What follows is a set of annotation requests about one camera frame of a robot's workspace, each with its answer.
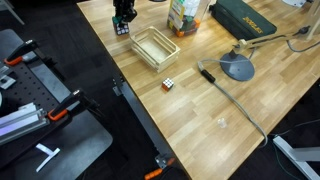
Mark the grey metal leg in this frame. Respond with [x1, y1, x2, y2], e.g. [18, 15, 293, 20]
[0, 0, 26, 27]

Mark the grey cable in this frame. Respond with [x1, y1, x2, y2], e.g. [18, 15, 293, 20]
[197, 49, 270, 148]

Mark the aluminium extrusion profile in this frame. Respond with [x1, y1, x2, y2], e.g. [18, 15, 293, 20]
[0, 103, 51, 148]

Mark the orange clamp handle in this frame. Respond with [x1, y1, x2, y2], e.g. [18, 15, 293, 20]
[143, 158, 177, 180]

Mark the grey round lamp base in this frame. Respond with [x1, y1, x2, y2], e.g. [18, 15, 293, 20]
[219, 53, 256, 83]

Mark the black lamp cable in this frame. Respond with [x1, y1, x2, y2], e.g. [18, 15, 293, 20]
[248, 25, 320, 54]

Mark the small clear plastic piece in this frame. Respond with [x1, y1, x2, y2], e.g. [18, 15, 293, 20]
[217, 118, 229, 130]

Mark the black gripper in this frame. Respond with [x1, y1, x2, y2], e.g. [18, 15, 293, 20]
[112, 0, 138, 25]

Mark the grey metal plate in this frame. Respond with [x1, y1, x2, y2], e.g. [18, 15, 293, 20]
[29, 63, 73, 104]

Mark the black rounded mat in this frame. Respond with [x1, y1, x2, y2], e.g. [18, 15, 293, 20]
[0, 109, 114, 180]

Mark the light wooden slat crate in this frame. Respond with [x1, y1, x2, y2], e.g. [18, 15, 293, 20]
[129, 26, 181, 74]

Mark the white round object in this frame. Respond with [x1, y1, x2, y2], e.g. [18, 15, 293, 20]
[279, 0, 308, 9]

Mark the grey metal table rail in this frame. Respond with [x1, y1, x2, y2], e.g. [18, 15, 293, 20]
[112, 76, 176, 171]

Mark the dark green tool case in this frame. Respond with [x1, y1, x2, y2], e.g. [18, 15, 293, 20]
[209, 0, 278, 42]

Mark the black orange bar clamp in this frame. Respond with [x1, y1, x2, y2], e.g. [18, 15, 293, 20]
[3, 40, 54, 68]
[47, 89, 101, 123]

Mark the small Rubik's cube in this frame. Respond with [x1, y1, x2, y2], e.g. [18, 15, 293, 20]
[161, 77, 175, 93]

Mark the clear bag of colourful items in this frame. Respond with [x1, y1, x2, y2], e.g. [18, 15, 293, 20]
[166, 0, 212, 38]

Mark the thin dark floor cable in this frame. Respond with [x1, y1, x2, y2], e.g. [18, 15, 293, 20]
[269, 119, 320, 138]

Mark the large Rubik's cube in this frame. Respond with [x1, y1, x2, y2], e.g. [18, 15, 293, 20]
[113, 16, 131, 36]

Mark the small metal bracket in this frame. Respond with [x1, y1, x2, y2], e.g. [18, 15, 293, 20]
[0, 66, 18, 92]

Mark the white tape strip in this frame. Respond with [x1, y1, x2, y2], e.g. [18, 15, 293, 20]
[35, 143, 62, 174]

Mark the black cable connector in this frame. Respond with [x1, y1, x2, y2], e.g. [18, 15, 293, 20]
[200, 69, 217, 84]

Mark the black perforated board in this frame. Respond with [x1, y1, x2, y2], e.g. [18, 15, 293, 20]
[0, 61, 73, 134]

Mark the white metal frame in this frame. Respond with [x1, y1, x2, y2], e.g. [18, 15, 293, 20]
[273, 135, 320, 180]

